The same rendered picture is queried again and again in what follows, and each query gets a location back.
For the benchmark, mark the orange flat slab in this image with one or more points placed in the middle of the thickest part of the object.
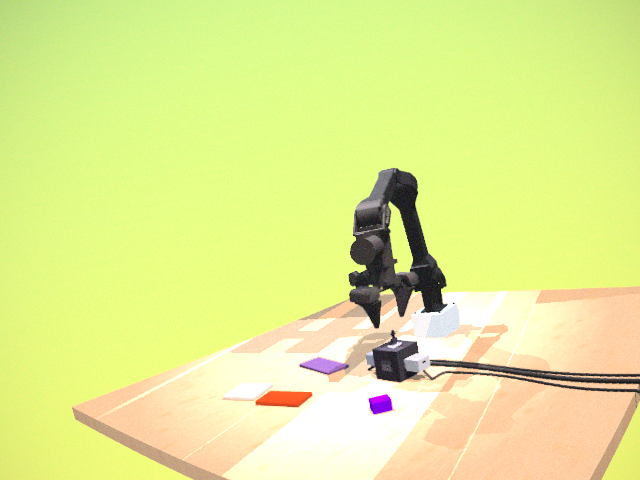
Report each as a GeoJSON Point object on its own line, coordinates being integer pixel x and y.
{"type": "Point", "coordinates": [282, 398]}

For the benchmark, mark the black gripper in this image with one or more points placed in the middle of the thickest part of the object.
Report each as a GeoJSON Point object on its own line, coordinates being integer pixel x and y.
{"type": "Point", "coordinates": [383, 276]}

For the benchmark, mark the purple flat rectangular pad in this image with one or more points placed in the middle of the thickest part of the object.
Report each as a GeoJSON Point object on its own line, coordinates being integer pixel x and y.
{"type": "Point", "coordinates": [323, 366]}

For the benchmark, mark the small purple block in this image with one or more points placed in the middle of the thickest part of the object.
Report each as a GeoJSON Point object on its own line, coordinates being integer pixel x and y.
{"type": "Point", "coordinates": [380, 404]}

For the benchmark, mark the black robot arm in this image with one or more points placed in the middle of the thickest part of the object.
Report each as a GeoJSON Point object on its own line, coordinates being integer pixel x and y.
{"type": "Point", "coordinates": [373, 239]}

